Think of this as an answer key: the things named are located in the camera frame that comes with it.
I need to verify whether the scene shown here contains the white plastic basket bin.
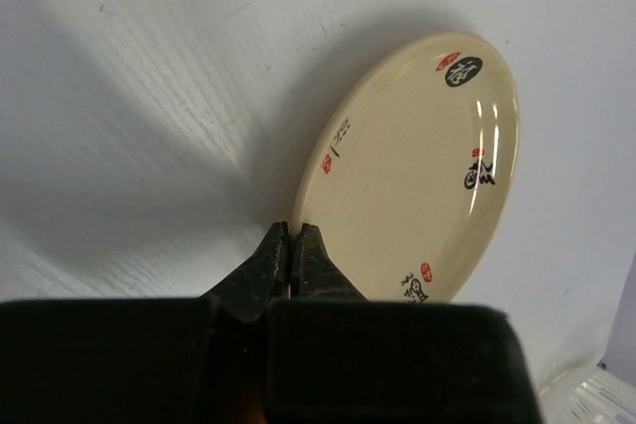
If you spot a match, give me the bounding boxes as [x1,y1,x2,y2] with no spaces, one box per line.
[539,365,636,424]

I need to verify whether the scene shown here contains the cream round flower plate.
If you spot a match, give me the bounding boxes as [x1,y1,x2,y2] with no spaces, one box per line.
[290,33,520,303]

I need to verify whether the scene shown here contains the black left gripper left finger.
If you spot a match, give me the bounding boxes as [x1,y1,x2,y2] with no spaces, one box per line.
[203,221,288,323]

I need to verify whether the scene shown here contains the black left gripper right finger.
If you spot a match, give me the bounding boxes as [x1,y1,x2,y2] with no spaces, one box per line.
[290,223,366,301]

